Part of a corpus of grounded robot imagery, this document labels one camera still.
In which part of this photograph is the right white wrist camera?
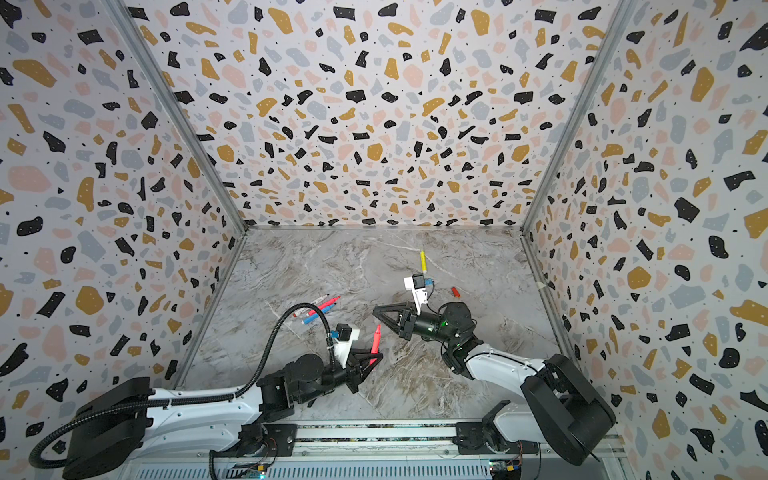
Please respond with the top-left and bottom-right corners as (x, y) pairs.
(404, 273), (433, 315)

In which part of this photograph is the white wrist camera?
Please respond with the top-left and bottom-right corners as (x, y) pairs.
(404, 273), (433, 315)
(331, 323), (360, 368)

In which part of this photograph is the blue pen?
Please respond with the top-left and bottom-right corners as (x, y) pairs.
(303, 308), (330, 325)

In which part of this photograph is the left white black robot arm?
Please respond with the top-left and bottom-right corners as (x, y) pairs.
(63, 348), (383, 479)

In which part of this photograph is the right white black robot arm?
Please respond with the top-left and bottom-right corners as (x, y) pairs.
(373, 302), (616, 466)

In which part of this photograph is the thin white red pen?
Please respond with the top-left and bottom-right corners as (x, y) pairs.
(292, 293), (330, 320)

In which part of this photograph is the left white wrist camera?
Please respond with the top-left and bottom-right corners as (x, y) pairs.
(331, 323), (360, 368)

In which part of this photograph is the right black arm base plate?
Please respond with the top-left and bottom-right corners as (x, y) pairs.
(452, 422), (539, 456)

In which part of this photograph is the pink highlighter pen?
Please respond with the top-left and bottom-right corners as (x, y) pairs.
(370, 325), (381, 355)

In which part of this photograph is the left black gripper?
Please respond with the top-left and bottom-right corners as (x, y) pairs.
(298, 348), (382, 406)

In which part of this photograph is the black corrugated cable conduit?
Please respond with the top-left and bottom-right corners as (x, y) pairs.
(28, 302), (337, 470)

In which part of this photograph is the red pink marker pen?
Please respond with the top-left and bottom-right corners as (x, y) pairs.
(318, 296), (340, 313)

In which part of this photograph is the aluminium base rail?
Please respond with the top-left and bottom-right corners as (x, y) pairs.
(117, 420), (634, 479)

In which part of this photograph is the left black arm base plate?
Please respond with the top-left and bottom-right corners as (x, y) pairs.
(222, 423), (298, 458)

